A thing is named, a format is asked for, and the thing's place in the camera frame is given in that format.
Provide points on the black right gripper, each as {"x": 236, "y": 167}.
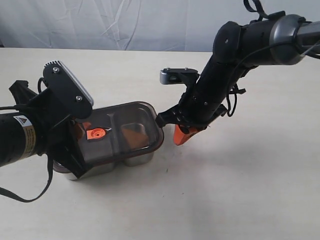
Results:
{"x": 196, "y": 109}

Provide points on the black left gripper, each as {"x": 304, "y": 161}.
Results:
{"x": 40, "y": 124}

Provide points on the transparent lid with orange valve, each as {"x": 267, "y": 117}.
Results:
{"x": 104, "y": 141}

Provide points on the yellow toy cheese wedge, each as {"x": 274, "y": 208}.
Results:
{"x": 135, "y": 135}

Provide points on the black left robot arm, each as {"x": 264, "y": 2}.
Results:
{"x": 44, "y": 123}

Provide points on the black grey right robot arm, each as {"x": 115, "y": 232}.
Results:
{"x": 277, "y": 39}

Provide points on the stainless steel lunch box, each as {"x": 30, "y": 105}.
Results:
{"x": 105, "y": 168}

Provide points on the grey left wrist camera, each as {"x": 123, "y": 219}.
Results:
{"x": 68, "y": 89}

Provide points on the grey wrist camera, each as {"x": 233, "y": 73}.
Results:
{"x": 174, "y": 76}
{"x": 68, "y": 89}

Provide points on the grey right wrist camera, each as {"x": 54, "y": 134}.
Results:
{"x": 174, "y": 76}

